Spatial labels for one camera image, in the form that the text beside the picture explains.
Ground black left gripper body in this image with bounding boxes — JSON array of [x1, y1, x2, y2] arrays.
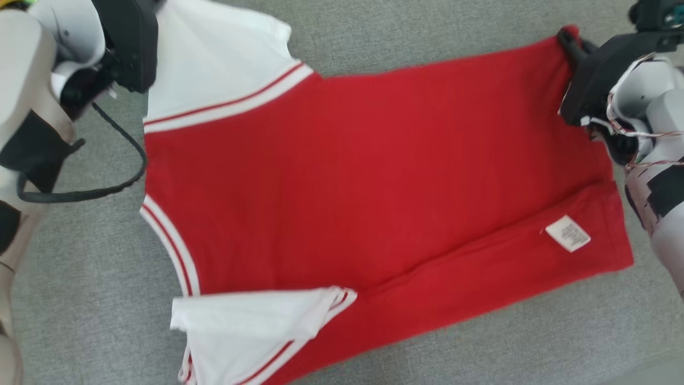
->
[[94, 0, 159, 93]]

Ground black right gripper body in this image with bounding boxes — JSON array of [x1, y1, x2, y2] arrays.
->
[[558, 29, 684, 127]]

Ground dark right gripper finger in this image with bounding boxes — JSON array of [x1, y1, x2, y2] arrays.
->
[[556, 26, 595, 68]]

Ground red T-shirt white sleeves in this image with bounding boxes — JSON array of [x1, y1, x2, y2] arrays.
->
[[140, 0, 635, 385]]

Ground grey fabric sofa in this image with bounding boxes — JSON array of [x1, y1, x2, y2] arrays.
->
[[0, 0, 684, 385]]

